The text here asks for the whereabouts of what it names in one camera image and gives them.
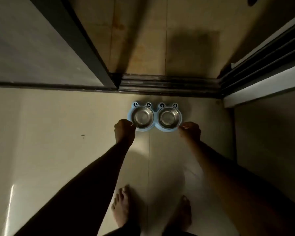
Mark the person's right forearm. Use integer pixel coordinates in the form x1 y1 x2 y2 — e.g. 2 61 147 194
187 140 295 236

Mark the person's left hand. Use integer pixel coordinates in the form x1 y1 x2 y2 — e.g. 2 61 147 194
114 119 136 145

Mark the person's left forearm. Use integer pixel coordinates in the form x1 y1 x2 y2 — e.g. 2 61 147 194
14 141 132 236

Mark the dark sliding window frame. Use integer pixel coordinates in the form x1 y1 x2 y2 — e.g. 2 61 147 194
217 12 295 108

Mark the steel bowl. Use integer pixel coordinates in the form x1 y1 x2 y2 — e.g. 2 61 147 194
132 106 155 129
158 106 182 129

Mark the person's right hand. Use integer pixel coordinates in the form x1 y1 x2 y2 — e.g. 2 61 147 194
178 122 202 143

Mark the blue double pet bowl stand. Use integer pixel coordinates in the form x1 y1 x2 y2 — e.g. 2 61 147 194
128 101 183 132

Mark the person's right foot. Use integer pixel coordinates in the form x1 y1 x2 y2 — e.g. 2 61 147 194
167 195 192 234

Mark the dark framed sliding door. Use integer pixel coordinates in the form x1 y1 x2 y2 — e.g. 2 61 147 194
0 0 118 91

